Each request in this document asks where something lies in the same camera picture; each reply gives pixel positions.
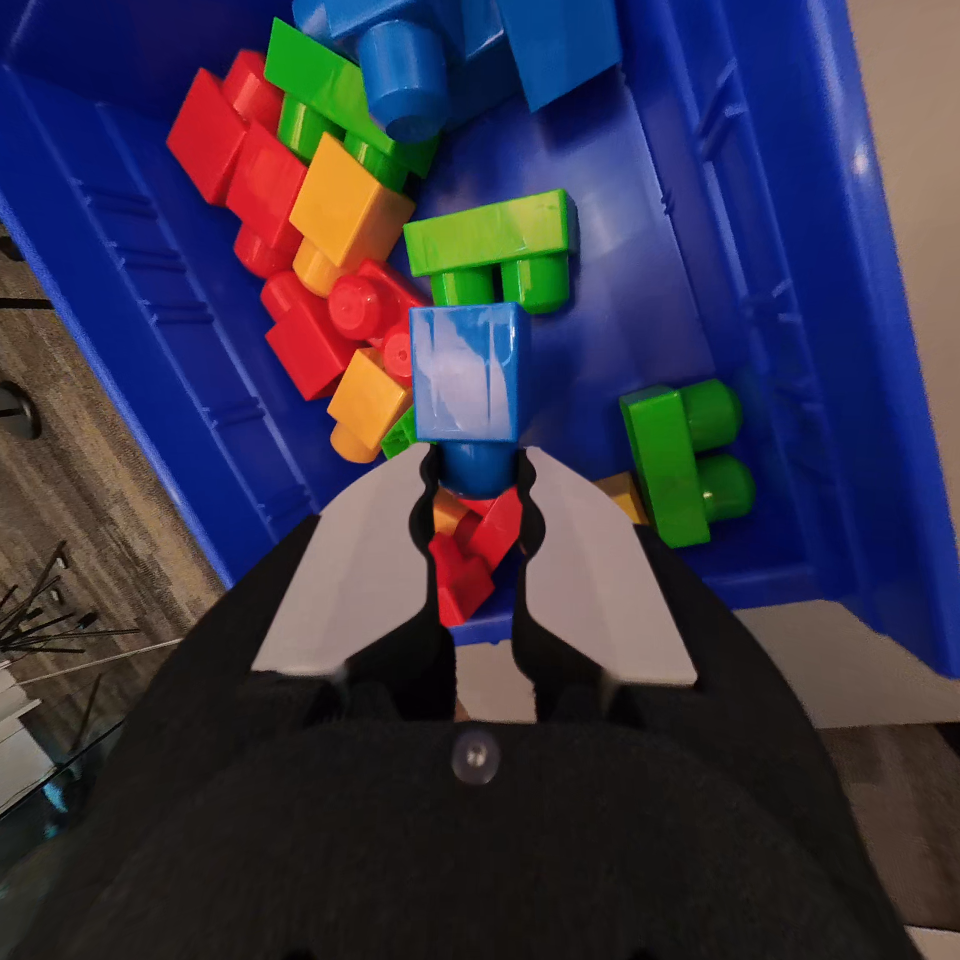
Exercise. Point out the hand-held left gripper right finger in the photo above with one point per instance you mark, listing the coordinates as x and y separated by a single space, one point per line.
600 592

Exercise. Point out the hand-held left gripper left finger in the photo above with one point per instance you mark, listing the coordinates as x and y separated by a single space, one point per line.
337 585

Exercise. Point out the blue single-stud building block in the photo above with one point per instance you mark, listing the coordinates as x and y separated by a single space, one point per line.
465 375

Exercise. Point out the blue plastic bin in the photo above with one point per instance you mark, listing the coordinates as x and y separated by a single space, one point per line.
637 300

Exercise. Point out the pile of coloured building blocks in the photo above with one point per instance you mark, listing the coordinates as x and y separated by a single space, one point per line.
247 150

